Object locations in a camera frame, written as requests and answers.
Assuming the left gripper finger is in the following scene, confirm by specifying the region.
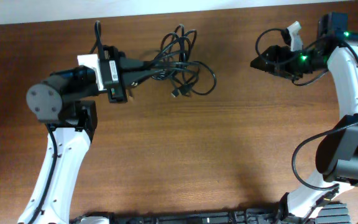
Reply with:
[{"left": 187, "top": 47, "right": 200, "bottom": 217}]
[
  {"left": 119, "top": 57, "right": 150, "bottom": 70},
  {"left": 122, "top": 69, "right": 162, "bottom": 88}
]

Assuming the black USB cable blue plug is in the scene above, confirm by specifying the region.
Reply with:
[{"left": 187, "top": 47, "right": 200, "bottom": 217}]
[{"left": 150, "top": 24, "right": 198, "bottom": 81}]

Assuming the black cable small plug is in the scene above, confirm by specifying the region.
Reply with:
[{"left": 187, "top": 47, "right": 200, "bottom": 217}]
[{"left": 131, "top": 60, "right": 218, "bottom": 98}]

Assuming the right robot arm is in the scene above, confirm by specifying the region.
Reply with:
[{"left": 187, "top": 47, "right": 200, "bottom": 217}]
[{"left": 245, "top": 12, "right": 358, "bottom": 223}]

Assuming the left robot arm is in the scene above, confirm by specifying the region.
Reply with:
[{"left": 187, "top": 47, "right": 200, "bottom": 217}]
[{"left": 18, "top": 45, "right": 155, "bottom": 223}]

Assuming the left camera cable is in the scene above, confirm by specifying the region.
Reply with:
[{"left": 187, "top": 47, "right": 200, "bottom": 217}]
[{"left": 88, "top": 20, "right": 107, "bottom": 62}]

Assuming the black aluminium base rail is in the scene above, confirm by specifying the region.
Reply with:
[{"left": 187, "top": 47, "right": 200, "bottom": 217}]
[{"left": 69, "top": 203, "right": 352, "bottom": 224}]

